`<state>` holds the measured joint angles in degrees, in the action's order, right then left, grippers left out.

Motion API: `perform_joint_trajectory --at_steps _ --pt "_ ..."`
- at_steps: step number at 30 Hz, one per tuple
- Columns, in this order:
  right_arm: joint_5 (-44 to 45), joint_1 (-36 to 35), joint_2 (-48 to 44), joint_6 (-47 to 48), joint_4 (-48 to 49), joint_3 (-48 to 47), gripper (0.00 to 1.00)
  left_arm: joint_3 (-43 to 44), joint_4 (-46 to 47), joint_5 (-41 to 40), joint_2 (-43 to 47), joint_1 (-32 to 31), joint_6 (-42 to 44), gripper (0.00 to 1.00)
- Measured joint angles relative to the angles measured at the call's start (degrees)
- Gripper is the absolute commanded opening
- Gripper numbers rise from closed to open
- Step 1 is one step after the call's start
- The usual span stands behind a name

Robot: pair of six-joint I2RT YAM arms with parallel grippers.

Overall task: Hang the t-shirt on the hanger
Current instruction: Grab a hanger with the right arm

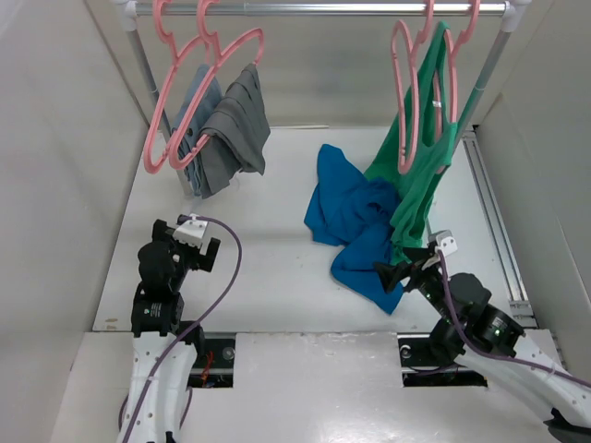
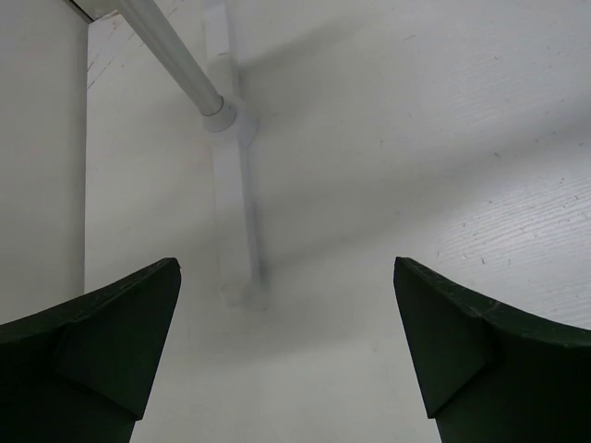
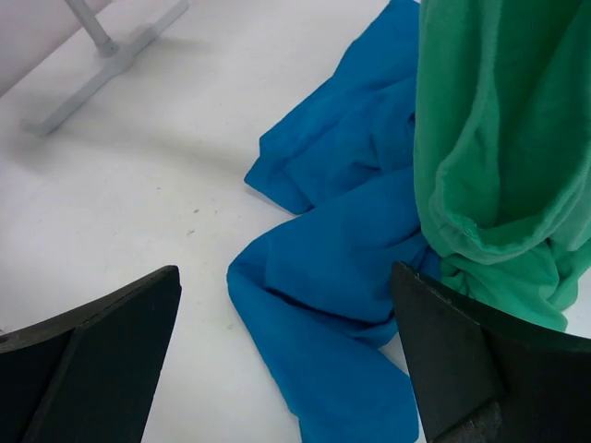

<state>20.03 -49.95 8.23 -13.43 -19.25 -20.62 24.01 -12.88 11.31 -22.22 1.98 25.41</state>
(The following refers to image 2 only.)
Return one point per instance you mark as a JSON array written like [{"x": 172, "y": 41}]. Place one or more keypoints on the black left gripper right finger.
[{"x": 490, "y": 372}]

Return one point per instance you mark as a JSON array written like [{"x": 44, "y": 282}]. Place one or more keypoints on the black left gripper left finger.
[{"x": 83, "y": 371}]

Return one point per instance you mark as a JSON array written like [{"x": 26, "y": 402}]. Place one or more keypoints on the metal clothes rack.
[{"x": 168, "y": 139}]

